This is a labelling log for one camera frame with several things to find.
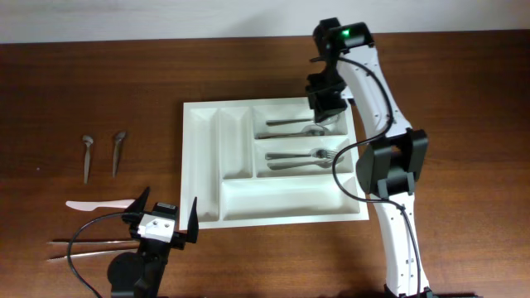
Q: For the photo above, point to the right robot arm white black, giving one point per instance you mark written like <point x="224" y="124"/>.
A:
<point x="391" y="163"/>

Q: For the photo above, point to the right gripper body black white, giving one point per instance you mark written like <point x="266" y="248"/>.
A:
<point x="325" y="88"/>

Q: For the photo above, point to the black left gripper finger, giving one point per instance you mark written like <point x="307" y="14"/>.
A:
<point x="193" y="224"/>
<point x="138" y="205"/>

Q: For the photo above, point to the white plastic cutlery tray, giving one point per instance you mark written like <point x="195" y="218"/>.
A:
<point x="224" y="166"/>

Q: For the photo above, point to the large spoon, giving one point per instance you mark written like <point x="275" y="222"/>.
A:
<point x="308" y="131"/>
<point x="280" y="122"/>

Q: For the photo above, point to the metal fork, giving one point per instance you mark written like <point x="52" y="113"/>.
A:
<point x="323" y="163"/>
<point x="320" y="153"/>

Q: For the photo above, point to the small teaspoon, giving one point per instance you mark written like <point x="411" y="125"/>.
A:
<point x="118" y="140"/>
<point x="88" y="141"/>

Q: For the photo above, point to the pink plastic knife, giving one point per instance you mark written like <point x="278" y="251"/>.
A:
<point x="91" y="206"/>

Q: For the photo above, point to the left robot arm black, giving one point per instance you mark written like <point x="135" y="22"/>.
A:
<point x="139" y="274"/>

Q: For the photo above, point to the small teaspoon far left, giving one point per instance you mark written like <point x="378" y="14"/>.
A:
<point x="88" y="141"/>

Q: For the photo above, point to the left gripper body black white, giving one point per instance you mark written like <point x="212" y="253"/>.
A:
<point x="177" y="238"/>

